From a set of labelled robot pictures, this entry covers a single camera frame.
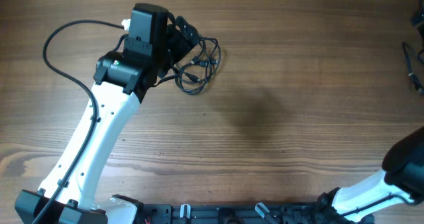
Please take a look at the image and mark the black cable bundle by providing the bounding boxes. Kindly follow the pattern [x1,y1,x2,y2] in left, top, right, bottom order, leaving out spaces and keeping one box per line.
[154,34,222,96]

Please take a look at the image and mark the black usb cable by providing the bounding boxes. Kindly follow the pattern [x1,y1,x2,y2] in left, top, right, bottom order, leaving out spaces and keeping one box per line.
[401,41,424,96]

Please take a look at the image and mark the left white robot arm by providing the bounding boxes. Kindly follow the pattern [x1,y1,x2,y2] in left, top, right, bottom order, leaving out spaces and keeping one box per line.
[15,3,200,223]

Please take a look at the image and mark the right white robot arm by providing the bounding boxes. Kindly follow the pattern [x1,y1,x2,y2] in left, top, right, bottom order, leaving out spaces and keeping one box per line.
[311,127,423,223]

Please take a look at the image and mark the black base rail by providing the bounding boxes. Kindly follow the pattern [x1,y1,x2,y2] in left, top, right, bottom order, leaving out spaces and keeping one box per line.
[133,203,350,224]

